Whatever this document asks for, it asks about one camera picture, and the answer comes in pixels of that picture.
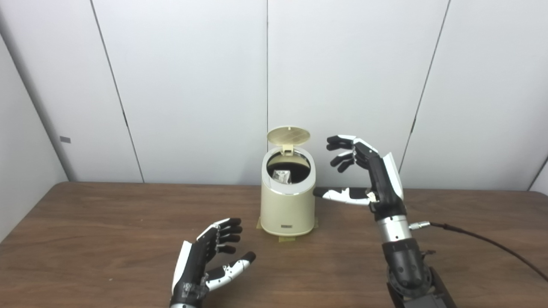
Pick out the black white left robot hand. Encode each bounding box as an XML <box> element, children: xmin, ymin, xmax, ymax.
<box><xmin>170</xmin><ymin>218</ymin><xmax>256</xmax><ymax>307</ymax></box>

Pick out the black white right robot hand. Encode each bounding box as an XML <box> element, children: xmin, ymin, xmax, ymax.
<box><xmin>313</xmin><ymin>135</ymin><xmax>407</xmax><ymax>221</ymax></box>

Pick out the cream-colored bin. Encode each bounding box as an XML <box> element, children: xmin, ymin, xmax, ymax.
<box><xmin>260</xmin><ymin>126</ymin><xmax>316</xmax><ymax>237</ymax></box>

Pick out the cream round bin lid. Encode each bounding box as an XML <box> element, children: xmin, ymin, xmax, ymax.
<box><xmin>267</xmin><ymin>126</ymin><xmax>311</xmax><ymax>155</ymax></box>

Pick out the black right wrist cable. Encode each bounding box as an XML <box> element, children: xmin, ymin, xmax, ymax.
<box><xmin>409</xmin><ymin>221</ymin><xmax>548</xmax><ymax>283</ymax></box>

